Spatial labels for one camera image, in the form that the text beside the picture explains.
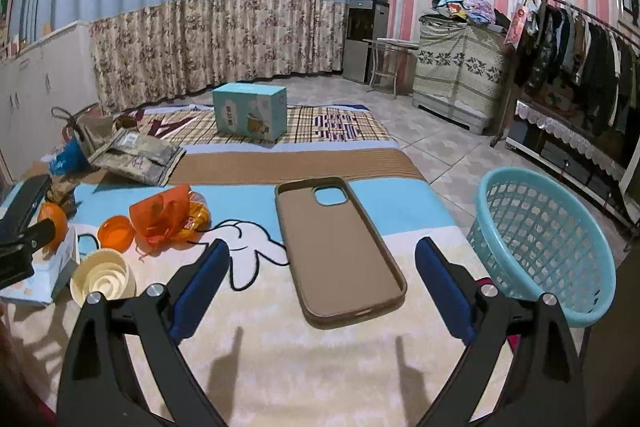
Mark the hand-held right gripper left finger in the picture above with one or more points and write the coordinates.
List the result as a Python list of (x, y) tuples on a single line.
[(200, 287)]

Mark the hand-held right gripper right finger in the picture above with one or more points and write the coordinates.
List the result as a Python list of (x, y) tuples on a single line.
[(442, 292)]

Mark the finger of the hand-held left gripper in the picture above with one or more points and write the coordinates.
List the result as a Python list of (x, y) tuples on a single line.
[(25, 203), (22, 244)]

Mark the brown phone case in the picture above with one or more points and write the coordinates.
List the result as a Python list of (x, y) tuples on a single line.
[(340, 257)]

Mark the grey printed snack bag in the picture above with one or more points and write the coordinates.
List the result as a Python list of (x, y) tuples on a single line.
[(140, 157)]

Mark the light blue plastic basket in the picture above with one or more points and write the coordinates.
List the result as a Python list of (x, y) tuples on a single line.
[(575, 302)]

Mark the orange ball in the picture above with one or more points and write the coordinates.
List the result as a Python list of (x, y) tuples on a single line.
[(55, 224)]

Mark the pale blue tissue box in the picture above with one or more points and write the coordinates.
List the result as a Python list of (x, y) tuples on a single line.
[(50, 279)]

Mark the blue plastic bag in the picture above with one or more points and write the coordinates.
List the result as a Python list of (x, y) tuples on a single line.
[(67, 159)]

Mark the yellow snack wrapper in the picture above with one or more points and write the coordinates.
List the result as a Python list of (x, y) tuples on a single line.
[(199, 213)]

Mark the orange mesh pouch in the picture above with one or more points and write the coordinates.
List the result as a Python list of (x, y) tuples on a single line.
[(157, 214)]

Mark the cream plastic cup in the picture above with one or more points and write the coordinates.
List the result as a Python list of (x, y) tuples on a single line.
[(102, 277)]

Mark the small orange bowl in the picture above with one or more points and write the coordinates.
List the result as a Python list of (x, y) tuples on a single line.
[(116, 233)]

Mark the white cabinets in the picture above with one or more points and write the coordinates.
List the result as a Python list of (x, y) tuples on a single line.
[(45, 77)]

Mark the brown crumpled wrapper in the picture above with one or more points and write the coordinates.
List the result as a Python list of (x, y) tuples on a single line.
[(125, 122)]

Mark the light blue cardboard box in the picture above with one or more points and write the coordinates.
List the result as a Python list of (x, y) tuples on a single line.
[(247, 112)]

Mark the cloth-covered cabinet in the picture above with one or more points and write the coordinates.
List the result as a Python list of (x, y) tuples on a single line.
[(460, 67)]

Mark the floral curtain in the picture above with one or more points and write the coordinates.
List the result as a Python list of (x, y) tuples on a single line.
[(225, 47)]

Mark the folding table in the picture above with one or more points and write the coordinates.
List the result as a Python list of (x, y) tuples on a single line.
[(390, 44)]

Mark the grey water dispenser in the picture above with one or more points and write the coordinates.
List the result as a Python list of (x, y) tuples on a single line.
[(362, 42)]

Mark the red and white hanging bag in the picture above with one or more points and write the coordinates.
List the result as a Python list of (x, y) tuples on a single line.
[(517, 27)]

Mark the row of hanging clothes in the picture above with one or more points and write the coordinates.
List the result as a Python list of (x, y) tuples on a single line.
[(585, 52)]

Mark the pile of colourful clothes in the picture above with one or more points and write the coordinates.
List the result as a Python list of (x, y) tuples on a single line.
[(465, 2)]

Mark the metal clothes rack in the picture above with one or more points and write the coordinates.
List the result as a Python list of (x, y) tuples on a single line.
[(565, 4)]

